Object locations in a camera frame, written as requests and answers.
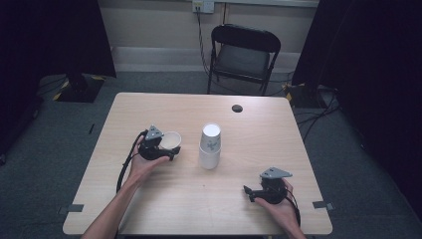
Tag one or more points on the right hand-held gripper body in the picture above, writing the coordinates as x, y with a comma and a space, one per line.
273, 191

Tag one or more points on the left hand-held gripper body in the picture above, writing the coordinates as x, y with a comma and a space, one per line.
151, 149

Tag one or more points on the person's left hand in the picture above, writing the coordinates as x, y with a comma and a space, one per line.
142, 167

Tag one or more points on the person's right hand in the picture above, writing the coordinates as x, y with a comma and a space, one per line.
280, 212

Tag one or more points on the white paper cup grey print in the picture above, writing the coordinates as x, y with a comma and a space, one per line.
211, 139

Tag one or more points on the grey tape tab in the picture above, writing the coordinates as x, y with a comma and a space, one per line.
322, 205
71, 208

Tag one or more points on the small black floor strip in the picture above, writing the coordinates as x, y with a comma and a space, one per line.
91, 128

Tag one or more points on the black table grommet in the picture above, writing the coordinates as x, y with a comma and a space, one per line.
237, 108

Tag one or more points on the black stand base yellow tape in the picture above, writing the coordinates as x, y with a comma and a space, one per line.
78, 88
300, 94

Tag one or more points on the black folding chair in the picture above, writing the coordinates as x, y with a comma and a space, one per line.
242, 56

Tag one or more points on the black curtain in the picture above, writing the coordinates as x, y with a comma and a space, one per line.
40, 49
375, 66

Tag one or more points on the white wall socket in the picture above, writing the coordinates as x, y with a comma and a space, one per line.
203, 6

